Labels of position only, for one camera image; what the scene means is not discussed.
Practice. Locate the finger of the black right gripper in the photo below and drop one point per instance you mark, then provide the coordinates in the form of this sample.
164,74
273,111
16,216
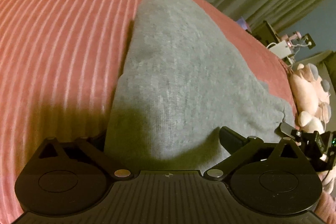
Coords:
289,131

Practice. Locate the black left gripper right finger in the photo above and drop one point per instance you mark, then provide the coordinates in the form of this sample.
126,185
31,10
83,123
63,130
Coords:
252,159

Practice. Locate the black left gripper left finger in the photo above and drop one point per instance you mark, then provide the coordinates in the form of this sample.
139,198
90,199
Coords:
89,150

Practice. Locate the grey sweatpants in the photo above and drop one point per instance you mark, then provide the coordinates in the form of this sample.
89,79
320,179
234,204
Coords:
182,81

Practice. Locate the pink plush toy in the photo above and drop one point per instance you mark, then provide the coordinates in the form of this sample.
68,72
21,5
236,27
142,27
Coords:
311,92

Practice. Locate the white box on nightstand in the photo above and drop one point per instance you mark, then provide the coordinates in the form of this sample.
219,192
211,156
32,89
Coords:
281,49

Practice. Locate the pink ribbed bedspread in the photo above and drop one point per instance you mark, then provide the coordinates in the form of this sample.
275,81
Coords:
61,59

